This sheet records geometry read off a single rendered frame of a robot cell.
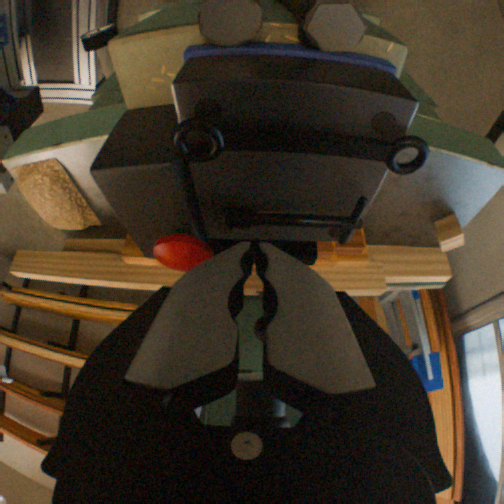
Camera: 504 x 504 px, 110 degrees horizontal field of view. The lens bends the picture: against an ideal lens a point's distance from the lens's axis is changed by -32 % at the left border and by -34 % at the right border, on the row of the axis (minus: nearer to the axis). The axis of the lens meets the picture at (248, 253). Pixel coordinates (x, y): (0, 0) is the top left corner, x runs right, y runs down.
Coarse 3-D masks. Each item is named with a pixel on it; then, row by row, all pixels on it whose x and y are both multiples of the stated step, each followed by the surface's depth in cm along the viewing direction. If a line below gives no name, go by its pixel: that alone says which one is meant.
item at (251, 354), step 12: (252, 300) 24; (240, 312) 24; (252, 312) 24; (264, 312) 23; (240, 324) 23; (252, 324) 23; (240, 336) 22; (252, 336) 22; (240, 348) 22; (252, 348) 22; (240, 360) 21; (252, 360) 21; (240, 372) 21; (252, 372) 21
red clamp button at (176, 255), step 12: (168, 240) 12; (180, 240) 11; (192, 240) 12; (156, 252) 12; (168, 252) 12; (180, 252) 12; (192, 252) 12; (204, 252) 12; (168, 264) 13; (180, 264) 13; (192, 264) 13
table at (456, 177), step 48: (48, 144) 20; (96, 144) 20; (432, 144) 19; (480, 144) 20; (96, 192) 26; (384, 192) 25; (432, 192) 24; (480, 192) 22; (384, 240) 33; (432, 240) 32
